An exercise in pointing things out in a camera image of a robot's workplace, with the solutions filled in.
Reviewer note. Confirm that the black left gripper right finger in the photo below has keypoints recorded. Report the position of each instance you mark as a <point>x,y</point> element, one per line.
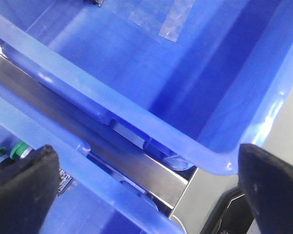
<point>268,184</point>

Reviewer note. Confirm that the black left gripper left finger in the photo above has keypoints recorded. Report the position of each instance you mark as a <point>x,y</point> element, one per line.
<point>28,188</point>

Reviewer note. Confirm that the blue plastic source crate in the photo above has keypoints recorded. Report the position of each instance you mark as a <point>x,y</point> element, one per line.
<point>90,200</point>

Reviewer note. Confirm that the blue plastic target crate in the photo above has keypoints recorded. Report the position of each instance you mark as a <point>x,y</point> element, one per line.
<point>189,102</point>

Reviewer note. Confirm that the clear tape patch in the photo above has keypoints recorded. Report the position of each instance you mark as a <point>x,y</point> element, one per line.
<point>161,19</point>

